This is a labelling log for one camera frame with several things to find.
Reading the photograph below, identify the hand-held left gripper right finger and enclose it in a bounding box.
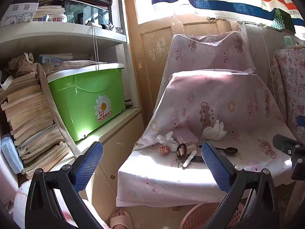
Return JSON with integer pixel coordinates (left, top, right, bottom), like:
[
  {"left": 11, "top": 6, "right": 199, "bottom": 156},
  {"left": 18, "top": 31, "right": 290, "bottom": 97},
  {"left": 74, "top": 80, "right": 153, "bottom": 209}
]
[{"left": 201, "top": 142, "right": 279, "bottom": 229}]

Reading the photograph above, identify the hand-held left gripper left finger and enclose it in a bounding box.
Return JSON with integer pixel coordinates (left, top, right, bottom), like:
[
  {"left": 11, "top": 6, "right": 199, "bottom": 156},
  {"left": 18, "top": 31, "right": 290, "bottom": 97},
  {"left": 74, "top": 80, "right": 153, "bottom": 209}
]
[{"left": 25, "top": 141, "right": 104, "bottom": 229}]

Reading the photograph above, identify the large white tissue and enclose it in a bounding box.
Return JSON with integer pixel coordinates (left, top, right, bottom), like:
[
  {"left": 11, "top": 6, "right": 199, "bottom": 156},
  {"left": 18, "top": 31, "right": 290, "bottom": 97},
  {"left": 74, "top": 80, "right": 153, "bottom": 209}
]
[{"left": 202, "top": 120, "right": 228, "bottom": 141}]

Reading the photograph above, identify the pink plaid tissue pack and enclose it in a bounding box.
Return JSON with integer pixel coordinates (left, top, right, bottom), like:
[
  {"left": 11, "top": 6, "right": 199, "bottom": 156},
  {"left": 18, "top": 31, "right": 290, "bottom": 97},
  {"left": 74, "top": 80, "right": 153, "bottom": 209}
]
[{"left": 172, "top": 127, "right": 199, "bottom": 145}]

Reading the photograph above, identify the pink plastic basket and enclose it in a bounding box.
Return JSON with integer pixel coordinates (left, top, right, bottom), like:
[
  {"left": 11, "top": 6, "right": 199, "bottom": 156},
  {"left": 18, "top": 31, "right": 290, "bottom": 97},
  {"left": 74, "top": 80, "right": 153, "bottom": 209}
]
[{"left": 180, "top": 202, "right": 246, "bottom": 229}]

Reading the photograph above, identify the small white wrapper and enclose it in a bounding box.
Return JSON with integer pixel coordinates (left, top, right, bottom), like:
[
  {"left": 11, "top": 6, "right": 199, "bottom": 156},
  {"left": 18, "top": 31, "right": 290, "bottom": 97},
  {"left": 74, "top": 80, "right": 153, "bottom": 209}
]
[{"left": 156, "top": 131, "right": 178, "bottom": 151}]

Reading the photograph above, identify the black spoon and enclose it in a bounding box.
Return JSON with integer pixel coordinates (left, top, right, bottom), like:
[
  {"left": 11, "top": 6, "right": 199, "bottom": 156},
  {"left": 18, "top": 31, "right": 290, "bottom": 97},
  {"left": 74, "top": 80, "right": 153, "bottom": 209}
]
[{"left": 199, "top": 147, "right": 239, "bottom": 155}]

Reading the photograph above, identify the white tube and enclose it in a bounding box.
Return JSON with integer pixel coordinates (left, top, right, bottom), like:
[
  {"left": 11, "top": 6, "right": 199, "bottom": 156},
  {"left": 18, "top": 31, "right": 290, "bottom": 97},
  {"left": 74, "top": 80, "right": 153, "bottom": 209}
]
[{"left": 182, "top": 150, "right": 198, "bottom": 170}]

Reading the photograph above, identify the pink patterned tablecloth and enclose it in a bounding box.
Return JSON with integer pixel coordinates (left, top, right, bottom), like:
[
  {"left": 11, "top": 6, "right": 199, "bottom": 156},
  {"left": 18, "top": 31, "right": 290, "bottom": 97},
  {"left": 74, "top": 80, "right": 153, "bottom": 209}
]
[{"left": 268, "top": 45, "right": 305, "bottom": 144}]

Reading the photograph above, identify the green storage box white lid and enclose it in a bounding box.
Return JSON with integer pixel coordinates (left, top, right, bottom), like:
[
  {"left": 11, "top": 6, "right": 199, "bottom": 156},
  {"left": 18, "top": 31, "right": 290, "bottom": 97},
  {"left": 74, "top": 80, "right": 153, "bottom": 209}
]
[{"left": 46, "top": 63, "right": 127, "bottom": 142}]

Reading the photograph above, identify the pink slipper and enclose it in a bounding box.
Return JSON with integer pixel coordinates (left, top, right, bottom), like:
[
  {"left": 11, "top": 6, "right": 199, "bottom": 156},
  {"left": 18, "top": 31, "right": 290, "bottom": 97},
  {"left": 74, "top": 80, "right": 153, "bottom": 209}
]
[{"left": 110, "top": 210, "right": 134, "bottom": 229}]

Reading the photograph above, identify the pink cartoon tablecloth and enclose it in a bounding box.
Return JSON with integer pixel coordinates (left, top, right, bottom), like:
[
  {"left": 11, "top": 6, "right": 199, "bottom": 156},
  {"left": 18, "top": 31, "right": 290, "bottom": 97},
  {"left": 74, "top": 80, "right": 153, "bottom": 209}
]
[{"left": 116, "top": 70, "right": 297, "bottom": 208}]

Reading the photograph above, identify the person's left leg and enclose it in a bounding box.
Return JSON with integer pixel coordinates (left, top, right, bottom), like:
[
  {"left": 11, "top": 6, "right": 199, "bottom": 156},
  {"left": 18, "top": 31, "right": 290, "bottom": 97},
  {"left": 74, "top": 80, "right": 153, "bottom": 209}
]
[{"left": 13, "top": 180, "right": 109, "bottom": 229}]

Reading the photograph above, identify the stack of old books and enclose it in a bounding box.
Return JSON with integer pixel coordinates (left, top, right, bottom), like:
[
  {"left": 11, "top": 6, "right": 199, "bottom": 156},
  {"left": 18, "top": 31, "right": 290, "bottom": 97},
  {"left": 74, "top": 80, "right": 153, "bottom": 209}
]
[{"left": 0, "top": 52, "right": 77, "bottom": 179}]

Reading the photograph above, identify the light blue box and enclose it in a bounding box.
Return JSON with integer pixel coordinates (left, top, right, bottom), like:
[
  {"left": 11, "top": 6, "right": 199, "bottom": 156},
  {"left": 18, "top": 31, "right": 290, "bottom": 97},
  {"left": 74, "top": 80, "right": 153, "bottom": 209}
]
[{"left": 1, "top": 134, "right": 24, "bottom": 174}]

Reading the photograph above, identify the green checkered box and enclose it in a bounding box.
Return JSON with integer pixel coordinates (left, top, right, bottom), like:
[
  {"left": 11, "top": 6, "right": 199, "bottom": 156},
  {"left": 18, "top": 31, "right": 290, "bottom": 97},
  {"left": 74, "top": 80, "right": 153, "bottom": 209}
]
[{"left": 271, "top": 8, "right": 296, "bottom": 34}]

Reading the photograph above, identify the blue cardboard box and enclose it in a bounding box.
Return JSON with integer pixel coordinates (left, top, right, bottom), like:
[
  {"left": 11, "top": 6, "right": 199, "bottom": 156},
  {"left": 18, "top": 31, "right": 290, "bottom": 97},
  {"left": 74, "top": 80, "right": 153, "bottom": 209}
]
[{"left": 38, "top": 54, "right": 73, "bottom": 67}]

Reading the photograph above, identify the cartoon print chair cover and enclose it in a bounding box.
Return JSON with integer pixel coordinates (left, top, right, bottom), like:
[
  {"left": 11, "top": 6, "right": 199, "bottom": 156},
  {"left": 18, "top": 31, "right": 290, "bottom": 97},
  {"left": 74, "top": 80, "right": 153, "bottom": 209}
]
[{"left": 164, "top": 31, "right": 257, "bottom": 77}]

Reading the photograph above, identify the wooden door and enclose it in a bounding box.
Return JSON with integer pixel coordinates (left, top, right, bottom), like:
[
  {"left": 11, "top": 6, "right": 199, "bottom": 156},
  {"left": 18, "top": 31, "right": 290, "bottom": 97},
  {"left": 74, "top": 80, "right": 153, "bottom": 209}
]
[{"left": 123, "top": 0, "right": 240, "bottom": 134}]

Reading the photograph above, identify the white shelf unit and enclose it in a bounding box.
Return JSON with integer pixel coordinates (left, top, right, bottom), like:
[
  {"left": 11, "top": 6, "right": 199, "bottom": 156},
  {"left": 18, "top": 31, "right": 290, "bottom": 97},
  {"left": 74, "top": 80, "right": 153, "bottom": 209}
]
[{"left": 0, "top": 0, "right": 146, "bottom": 220}]

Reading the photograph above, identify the white jar red label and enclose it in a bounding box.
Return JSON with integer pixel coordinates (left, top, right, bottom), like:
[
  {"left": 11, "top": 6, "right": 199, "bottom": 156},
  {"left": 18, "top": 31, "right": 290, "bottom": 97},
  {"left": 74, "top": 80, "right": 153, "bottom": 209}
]
[{"left": 49, "top": 14, "right": 68, "bottom": 23}]

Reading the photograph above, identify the glass tank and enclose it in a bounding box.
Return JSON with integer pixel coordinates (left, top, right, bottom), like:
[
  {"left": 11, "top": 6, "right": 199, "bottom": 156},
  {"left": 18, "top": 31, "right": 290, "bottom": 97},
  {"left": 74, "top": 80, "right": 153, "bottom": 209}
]
[{"left": 63, "top": 0, "right": 112, "bottom": 25}]

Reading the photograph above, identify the pile of papers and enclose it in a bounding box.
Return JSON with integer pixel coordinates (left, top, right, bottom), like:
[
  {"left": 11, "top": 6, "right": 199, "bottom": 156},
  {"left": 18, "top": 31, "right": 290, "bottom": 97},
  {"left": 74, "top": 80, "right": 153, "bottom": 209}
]
[{"left": 33, "top": 0, "right": 66, "bottom": 22}]

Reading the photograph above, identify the bear sticker sheet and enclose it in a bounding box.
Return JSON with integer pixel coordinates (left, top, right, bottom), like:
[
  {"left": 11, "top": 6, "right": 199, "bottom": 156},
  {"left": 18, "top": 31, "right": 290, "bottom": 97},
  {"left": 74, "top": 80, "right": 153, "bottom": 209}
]
[{"left": 0, "top": 2, "right": 40, "bottom": 28}]

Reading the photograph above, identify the metal wire hook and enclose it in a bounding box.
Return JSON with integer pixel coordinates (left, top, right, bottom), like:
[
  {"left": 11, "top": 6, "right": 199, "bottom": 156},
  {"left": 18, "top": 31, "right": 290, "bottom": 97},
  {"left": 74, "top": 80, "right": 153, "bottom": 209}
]
[{"left": 92, "top": 26, "right": 100, "bottom": 71}]

